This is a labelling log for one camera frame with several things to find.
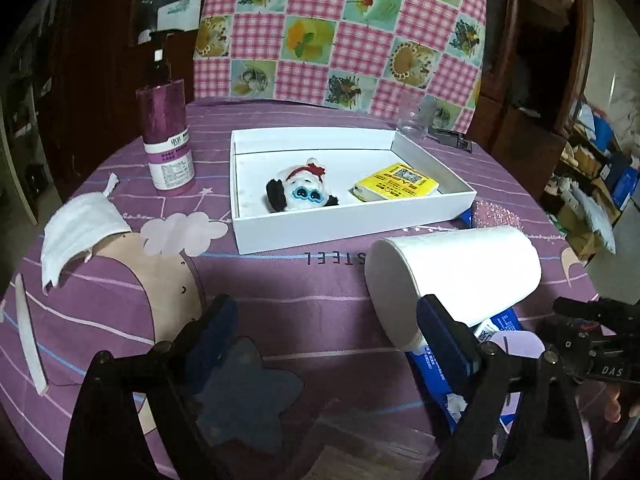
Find blue foil pouch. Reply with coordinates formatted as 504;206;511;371
408;298;522;436
456;209;474;229

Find pink sparkly cloth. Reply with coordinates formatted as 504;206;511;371
471;198;523;231

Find clear plastic zip bag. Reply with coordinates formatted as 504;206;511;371
282;401;438;479

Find yellow tissue packet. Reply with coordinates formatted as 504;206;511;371
352;162;439;203

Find panda plush toy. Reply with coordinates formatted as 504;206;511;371
266;158;338;212

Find person right hand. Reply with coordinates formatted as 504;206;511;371
604;384;622;424

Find purple striped tablecloth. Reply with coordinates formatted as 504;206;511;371
1;101;596;479

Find white flat strip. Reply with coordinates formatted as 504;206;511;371
14;273;49;396

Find white face mask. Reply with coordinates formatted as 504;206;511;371
40;172;131;294

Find white shallow cardboard box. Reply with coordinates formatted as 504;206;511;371
230;127;476;255

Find black plastic clip tool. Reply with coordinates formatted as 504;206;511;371
428;128;473;153

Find clear drinking glass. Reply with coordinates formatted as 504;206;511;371
396;93;437;141

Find purple pump lotion bottle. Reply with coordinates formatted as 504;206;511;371
136;32;195;197

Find dark wooden cabinet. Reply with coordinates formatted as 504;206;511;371
468;0;593;198

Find pink checkered patchwork cover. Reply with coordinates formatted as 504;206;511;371
194;0;487;132

